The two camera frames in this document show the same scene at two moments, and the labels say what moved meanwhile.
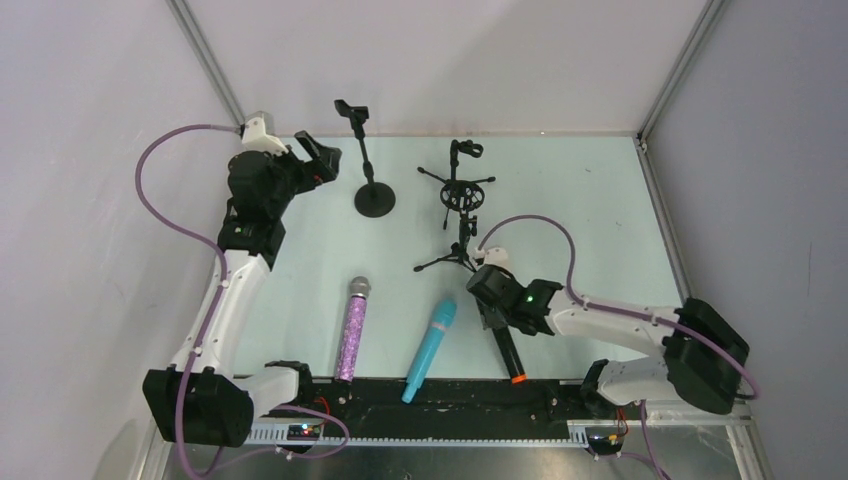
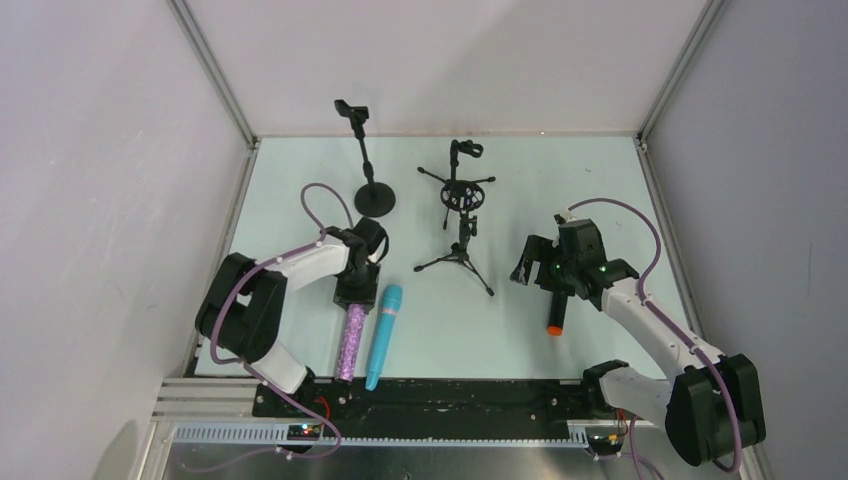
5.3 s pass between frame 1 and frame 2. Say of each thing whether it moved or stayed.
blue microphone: moved
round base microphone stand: stayed
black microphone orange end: moved
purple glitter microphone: stayed
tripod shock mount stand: stayed
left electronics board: stayed
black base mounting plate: stayed
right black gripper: moved
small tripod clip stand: stayed
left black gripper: moved
